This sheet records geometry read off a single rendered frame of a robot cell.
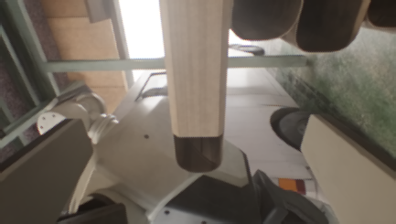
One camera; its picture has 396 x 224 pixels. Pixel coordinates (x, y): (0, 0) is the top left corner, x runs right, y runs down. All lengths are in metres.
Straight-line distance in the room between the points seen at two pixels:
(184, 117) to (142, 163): 0.15
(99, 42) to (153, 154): 2.72
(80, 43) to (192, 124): 2.94
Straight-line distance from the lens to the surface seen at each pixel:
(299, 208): 0.49
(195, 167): 0.21
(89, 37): 3.00
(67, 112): 0.40
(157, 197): 0.29
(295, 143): 1.39
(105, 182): 0.31
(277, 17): 0.18
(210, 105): 0.15
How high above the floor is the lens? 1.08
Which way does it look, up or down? 1 degrees up
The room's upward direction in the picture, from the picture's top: 91 degrees counter-clockwise
